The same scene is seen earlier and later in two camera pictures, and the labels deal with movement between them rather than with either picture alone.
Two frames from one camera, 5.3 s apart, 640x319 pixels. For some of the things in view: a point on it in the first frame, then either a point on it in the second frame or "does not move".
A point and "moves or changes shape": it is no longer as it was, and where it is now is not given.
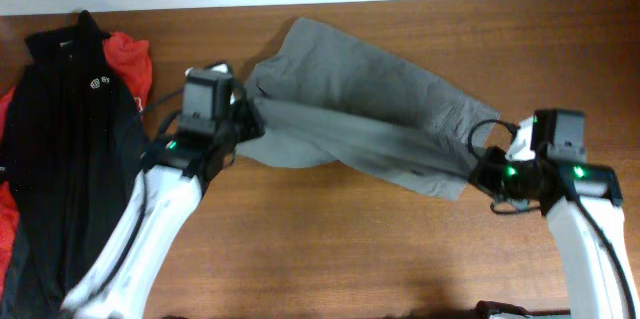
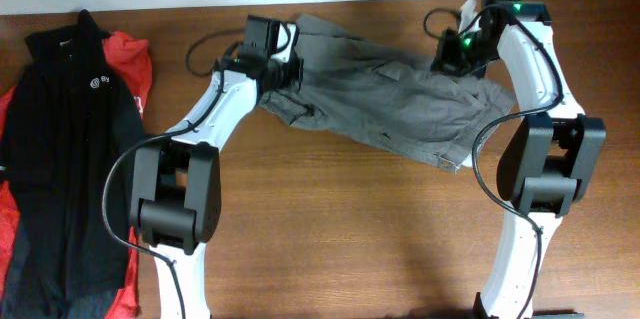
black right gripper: (485, 175) → (445, 60)
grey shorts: (329, 98) moves or changes shape
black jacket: (74, 156) does not move
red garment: (134, 56) does not move
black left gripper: (251, 126) → (294, 79)
